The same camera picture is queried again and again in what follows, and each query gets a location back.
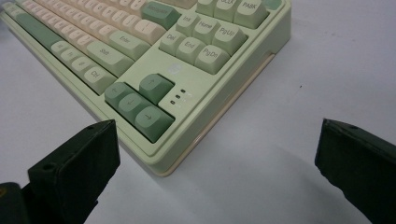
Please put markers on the green and cream keyboard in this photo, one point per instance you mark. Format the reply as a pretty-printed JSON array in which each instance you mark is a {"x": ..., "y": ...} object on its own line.
[{"x": 186, "y": 81}]

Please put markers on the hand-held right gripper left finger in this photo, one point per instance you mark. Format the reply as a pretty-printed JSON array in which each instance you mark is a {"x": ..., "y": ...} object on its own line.
[{"x": 71, "y": 174}]

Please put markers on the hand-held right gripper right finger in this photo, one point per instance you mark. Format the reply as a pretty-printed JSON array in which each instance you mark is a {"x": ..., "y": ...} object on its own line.
[{"x": 361, "y": 168}]

